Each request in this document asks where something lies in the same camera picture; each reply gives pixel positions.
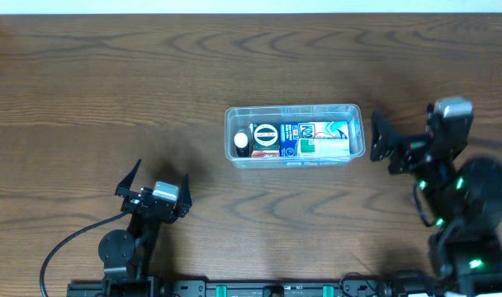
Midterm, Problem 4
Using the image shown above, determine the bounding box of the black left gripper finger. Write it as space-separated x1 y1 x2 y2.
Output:
115 159 141 198
177 174 192 218

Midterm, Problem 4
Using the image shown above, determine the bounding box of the white green Panadol pack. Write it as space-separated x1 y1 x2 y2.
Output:
297 139 350 158

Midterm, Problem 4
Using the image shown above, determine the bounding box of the dark syrup bottle white cap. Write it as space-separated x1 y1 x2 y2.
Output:
233 129 250 158

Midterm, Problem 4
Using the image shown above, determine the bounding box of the red Panadol ActiFast pack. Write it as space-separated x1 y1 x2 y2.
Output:
251 150 280 158

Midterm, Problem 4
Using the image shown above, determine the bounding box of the blue Kool Fever box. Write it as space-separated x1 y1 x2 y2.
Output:
280 121 349 158

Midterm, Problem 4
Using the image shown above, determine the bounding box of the green Zam-Buk box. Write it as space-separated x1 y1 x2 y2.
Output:
252 123 280 150

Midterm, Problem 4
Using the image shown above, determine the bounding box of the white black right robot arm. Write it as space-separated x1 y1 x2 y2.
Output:
370 111 502 296

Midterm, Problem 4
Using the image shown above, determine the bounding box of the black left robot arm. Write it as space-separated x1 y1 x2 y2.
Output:
98 161 192 297

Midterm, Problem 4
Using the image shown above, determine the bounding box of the clear plastic container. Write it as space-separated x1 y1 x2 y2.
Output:
225 104 365 169

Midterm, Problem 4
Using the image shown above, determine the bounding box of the black left camera cable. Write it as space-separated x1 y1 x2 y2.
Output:
39 210 132 297

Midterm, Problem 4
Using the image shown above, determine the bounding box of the black camera cable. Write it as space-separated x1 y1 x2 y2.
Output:
411 191 438 229
39 210 132 297

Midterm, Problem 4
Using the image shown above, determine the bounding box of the black right camera cable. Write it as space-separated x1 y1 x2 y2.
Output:
411 191 438 229

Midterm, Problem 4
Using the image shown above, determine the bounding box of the black mounting rail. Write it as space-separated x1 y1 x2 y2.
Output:
66 276 393 297

